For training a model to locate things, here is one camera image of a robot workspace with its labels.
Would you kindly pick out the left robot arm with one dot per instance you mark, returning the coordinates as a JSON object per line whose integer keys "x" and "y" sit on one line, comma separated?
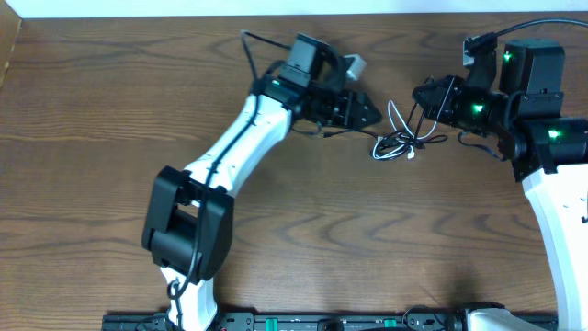
{"x": 189, "y": 221}

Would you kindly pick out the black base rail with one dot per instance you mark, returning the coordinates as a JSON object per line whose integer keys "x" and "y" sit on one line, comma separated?
{"x": 416, "y": 319}

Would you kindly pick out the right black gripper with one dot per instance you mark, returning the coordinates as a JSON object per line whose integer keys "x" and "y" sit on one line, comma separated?
{"x": 449, "y": 88}

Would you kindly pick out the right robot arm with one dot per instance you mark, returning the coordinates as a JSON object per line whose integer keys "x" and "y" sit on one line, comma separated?
{"x": 520, "y": 104}

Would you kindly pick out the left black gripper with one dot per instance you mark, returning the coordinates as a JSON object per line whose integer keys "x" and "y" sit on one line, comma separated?
{"x": 348, "y": 108}

